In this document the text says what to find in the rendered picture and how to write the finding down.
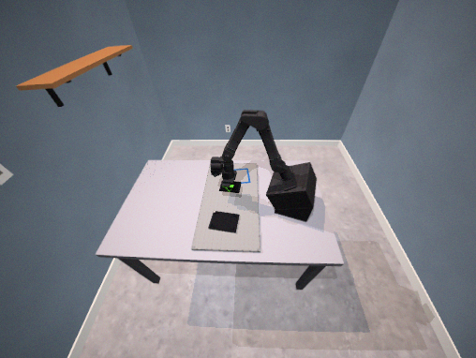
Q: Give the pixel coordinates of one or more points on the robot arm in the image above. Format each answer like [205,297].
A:
[260,123]

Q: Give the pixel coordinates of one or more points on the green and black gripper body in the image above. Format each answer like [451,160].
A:
[232,176]

